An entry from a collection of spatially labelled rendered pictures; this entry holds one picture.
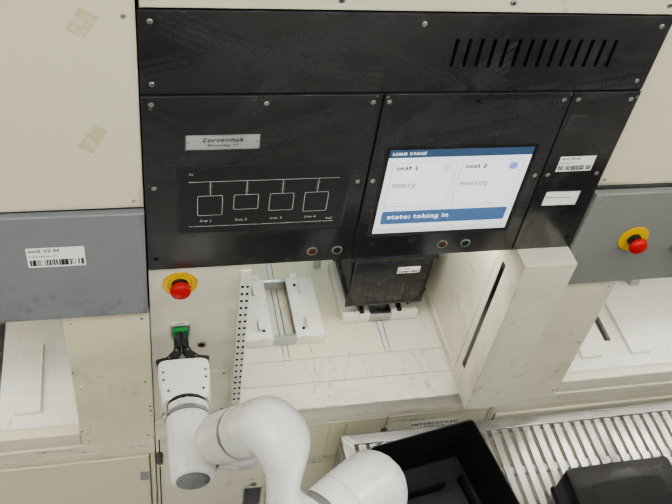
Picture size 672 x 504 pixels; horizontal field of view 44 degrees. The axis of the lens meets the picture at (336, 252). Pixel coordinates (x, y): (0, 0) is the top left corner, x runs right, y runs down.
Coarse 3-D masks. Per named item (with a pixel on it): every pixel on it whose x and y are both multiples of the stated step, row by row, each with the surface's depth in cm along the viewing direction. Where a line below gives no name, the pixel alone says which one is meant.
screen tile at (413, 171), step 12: (396, 168) 152; (408, 168) 153; (420, 168) 154; (432, 168) 154; (396, 180) 155; (408, 180) 155; (420, 180) 156; (444, 180) 157; (396, 192) 157; (408, 192) 157; (420, 192) 158; (432, 192) 159; (444, 192) 159; (384, 204) 159; (396, 204) 159; (408, 204) 160; (420, 204) 160; (432, 204) 161; (444, 204) 162
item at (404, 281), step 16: (400, 256) 211; (416, 256) 211; (432, 256) 212; (352, 272) 211; (368, 272) 212; (384, 272) 213; (400, 272) 214; (416, 272) 216; (352, 288) 215; (368, 288) 216; (384, 288) 218; (400, 288) 219; (416, 288) 220; (352, 304) 220; (368, 304) 221
